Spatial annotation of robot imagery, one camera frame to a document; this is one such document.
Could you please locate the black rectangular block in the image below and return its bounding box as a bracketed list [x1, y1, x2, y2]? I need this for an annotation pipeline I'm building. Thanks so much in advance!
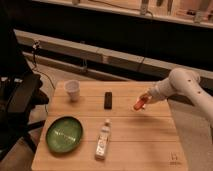
[104, 92, 112, 109]

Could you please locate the black office chair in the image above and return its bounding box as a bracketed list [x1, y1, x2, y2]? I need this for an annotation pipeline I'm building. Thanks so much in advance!
[0, 21, 49, 162]

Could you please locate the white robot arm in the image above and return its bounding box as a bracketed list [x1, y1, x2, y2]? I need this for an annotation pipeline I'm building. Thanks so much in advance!
[139, 68, 213, 127]

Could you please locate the clear plastic bottle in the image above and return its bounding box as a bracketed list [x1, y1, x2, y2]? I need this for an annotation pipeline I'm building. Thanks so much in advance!
[95, 119, 111, 159]

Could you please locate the black cable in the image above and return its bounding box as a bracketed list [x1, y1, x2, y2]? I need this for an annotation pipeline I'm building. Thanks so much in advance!
[30, 40, 56, 90]

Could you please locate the green round plate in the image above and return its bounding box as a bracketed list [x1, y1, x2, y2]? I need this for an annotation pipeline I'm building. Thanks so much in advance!
[45, 116, 83, 153]

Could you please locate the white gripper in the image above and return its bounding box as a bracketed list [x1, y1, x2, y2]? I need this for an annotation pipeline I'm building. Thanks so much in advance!
[139, 79, 174, 103]

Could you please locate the white paper cup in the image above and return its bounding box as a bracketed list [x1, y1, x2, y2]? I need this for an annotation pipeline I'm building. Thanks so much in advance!
[64, 80, 80, 102]

